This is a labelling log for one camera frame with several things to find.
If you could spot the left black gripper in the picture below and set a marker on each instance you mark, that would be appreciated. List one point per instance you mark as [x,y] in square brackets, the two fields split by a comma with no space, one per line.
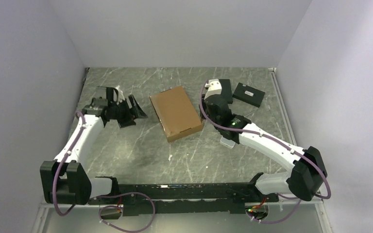
[137,112]

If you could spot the brown cardboard express box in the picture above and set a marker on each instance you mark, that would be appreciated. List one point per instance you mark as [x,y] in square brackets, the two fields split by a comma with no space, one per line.
[176,113]

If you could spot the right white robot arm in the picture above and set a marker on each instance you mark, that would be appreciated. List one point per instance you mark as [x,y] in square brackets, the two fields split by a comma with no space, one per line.
[304,170]

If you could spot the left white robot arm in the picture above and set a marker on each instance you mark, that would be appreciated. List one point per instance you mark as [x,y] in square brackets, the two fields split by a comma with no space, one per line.
[64,179]

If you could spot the black rectangular box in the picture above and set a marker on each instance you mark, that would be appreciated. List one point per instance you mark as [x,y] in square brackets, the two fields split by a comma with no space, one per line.
[226,91]

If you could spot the black box with label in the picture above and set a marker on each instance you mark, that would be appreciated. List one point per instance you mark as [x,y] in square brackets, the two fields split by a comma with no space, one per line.
[248,94]

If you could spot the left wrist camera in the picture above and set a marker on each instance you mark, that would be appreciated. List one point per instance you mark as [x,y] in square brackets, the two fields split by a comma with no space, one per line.
[108,96]

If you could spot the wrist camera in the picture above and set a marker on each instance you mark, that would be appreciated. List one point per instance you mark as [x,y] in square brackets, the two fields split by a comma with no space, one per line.
[108,96]
[213,87]

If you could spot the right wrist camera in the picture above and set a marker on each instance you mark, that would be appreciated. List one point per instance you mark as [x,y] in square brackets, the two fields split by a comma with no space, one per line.
[213,87]

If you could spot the white network switch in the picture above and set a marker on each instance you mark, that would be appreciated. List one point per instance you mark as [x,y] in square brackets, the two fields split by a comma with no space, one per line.
[228,143]

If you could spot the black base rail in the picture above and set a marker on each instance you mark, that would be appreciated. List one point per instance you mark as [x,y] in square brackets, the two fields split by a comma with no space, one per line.
[184,198]

